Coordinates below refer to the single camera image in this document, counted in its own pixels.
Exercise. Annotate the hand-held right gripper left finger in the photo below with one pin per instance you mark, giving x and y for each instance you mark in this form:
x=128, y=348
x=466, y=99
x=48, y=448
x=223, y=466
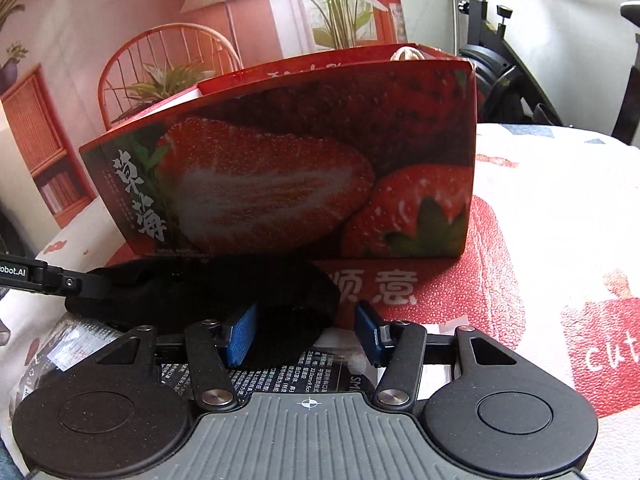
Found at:
x=244, y=336

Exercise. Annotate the black exercise bike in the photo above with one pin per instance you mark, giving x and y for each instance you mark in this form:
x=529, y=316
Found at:
x=495, y=70

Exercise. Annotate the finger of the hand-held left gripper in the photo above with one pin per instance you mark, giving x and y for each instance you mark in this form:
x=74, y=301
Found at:
x=85, y=282

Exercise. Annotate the clear packet with black label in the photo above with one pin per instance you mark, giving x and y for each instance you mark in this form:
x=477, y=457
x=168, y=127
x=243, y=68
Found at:
x=320, y=366

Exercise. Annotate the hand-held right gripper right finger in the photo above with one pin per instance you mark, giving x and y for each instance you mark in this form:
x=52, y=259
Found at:
x=367, y=332

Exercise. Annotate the wall poster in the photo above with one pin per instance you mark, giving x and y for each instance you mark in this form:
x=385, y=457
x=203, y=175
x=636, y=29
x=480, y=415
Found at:
x=150, y=10

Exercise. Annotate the black cloth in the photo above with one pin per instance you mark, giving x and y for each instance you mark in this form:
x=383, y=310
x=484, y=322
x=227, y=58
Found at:
x=292, y=305

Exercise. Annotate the red strawberry print box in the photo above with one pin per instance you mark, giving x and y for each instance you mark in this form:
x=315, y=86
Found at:
x=280, y=170

